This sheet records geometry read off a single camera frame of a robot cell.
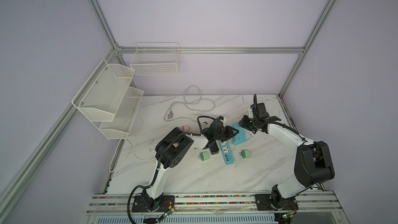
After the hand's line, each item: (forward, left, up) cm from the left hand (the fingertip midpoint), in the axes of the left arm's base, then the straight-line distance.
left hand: (238, 132), depth 91 cm
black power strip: (-7, +14, -6) cm, 17 cm away
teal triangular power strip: (-3, -2, +1) cm, 4 cm away
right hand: (+5, -1, +4) cm, 7 cm away
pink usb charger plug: (+6, +32, -5) cm, 33 cm away
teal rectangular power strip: (-10, +7, -5) cm, 13 cm away
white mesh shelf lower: (+9, +78, -10) cm, 79 cm away
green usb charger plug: (-12, +20, -6) cm, 24 cm away
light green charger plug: (-11, -4, -5) cm, 13 cm away
